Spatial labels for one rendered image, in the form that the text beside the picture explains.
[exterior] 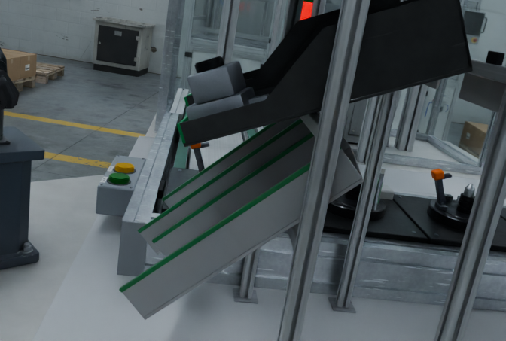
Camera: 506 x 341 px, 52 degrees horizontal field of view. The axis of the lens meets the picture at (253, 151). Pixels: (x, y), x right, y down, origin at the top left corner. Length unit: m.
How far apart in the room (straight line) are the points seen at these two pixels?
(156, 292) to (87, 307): 0.28
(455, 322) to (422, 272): 0.42
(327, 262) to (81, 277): 0.42
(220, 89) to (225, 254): 0.17
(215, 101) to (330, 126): 0.13
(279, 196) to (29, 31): 9.48
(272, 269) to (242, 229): 0.41
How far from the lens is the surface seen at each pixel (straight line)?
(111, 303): 0.87
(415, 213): 1.15
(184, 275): 0.57
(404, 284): 1.01
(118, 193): 1.04
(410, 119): 2.23
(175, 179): 1.08
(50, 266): 0.97
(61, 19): 9.68
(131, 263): 0.93
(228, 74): 0.52
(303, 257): 0.51
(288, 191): 0.52
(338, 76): 0.46
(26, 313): 0.85
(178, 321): 0.84
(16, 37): 10.03
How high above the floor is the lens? 1.33
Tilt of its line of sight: 15 degrees down
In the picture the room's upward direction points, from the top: 9 degrees clockwise
